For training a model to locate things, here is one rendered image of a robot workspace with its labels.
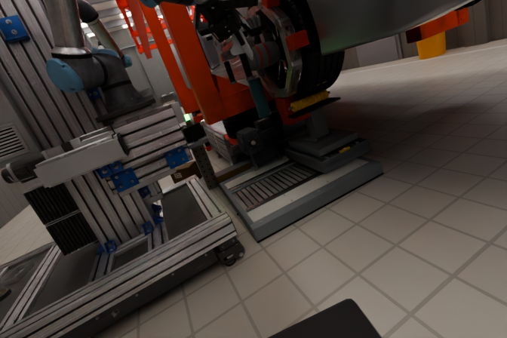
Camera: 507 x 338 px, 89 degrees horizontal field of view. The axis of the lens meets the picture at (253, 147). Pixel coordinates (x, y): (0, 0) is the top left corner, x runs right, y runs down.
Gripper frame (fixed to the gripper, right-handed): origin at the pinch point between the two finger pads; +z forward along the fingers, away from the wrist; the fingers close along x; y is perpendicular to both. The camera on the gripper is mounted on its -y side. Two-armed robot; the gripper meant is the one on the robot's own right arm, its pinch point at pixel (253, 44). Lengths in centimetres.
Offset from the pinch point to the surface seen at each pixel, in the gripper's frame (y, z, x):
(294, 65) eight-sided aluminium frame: 0, 42, -34
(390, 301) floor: -10, 57, 72
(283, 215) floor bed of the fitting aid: 30, 71, 31
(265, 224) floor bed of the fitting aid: 37, 66, 35
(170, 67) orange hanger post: 185, 94, -222
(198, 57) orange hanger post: 64, 34, -82
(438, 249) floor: -29, 72, 57
